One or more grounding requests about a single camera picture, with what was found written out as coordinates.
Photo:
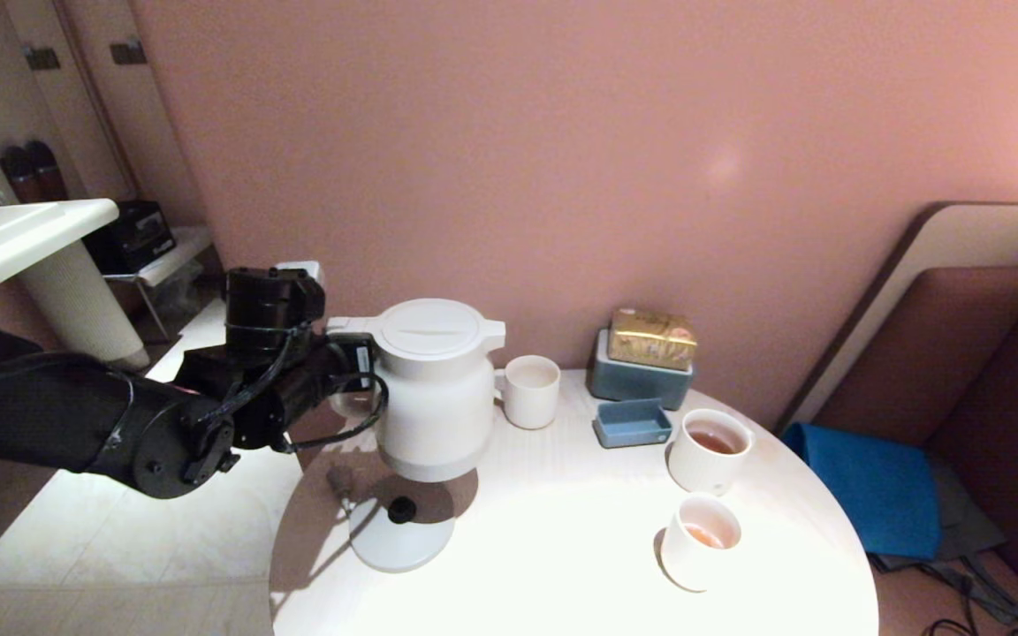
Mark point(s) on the blue cloth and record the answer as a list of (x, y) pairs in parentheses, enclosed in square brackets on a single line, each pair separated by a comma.
[(871, 495)]

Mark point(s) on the white round kettle base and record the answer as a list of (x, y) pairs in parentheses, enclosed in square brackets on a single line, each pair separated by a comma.
[(394, 543)]

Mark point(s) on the small blue tray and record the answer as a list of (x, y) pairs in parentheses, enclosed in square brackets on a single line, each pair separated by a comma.
[(628, 428)]

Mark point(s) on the white electric kettle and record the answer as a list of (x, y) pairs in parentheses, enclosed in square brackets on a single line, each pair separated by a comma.
[(438, 397)]

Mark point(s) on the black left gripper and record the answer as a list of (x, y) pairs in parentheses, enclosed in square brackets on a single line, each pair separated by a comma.
[(270, 309)]

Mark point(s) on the brown booth bench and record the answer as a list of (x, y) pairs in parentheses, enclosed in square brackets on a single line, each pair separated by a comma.
[(942, 344)]

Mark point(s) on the white ribbed cylinder bin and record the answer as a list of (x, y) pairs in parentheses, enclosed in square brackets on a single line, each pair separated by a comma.
[(76, 296)]

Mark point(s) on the gold foil packet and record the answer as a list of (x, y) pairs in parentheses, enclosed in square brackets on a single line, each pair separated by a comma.
[(652, 340)]

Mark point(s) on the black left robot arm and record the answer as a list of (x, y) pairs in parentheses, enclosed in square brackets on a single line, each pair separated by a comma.
[(32, 415)]

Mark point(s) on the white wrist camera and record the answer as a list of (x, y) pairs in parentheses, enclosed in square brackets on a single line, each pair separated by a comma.
[(301, 269)]

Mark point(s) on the grey floor mat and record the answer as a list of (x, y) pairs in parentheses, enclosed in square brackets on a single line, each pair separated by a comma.
[(964, 523)]

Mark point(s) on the blue rectangular box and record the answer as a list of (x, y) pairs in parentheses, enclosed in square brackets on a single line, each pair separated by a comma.
[(633, 386)]

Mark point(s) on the black box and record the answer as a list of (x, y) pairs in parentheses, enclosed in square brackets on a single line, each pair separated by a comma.
[(132, 235)]

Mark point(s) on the white metal-legged shelf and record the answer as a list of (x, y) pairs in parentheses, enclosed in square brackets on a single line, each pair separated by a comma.
[(175, 253)]

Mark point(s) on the large white ribbed cup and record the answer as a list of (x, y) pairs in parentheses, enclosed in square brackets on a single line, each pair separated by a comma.
[(699, 470)]

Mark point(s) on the small white ribbed cup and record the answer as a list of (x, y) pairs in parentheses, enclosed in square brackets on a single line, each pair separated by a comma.
[(690, 565)]

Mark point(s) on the dark brown bottle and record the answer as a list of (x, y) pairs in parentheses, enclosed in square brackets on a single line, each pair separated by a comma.
[(49, 174), (19, 178)]

